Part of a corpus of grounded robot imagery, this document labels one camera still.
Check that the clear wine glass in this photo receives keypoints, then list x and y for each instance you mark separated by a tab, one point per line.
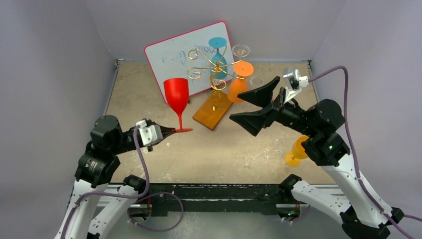
240	52

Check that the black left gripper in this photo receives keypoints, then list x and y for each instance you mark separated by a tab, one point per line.
165	132

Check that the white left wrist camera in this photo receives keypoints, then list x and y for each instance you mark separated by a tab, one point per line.
150	133

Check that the pink framed whiteboard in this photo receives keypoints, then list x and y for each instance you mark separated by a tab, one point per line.
169	58

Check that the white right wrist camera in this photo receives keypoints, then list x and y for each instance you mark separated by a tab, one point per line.
294	82

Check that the red plastic wine glass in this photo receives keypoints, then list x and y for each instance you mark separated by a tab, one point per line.
177	96

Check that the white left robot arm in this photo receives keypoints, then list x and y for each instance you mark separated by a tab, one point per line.
91	211

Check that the gold wire wine glass rack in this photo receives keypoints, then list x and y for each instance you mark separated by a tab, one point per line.
217	104

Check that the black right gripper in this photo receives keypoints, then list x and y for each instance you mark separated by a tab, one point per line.
276	107

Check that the blue plastic wine glass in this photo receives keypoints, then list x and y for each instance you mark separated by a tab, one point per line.
220	45

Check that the yellow plastic wine glass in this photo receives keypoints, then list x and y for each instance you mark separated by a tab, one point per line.
294	157

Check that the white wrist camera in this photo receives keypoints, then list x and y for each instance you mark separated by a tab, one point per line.
150	133
294	82

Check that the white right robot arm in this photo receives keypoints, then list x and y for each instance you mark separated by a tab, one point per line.
361	213

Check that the orange plastic wine glass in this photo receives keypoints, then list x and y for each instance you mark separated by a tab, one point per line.
242	70

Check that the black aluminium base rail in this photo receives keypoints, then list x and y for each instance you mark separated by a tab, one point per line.
266	199

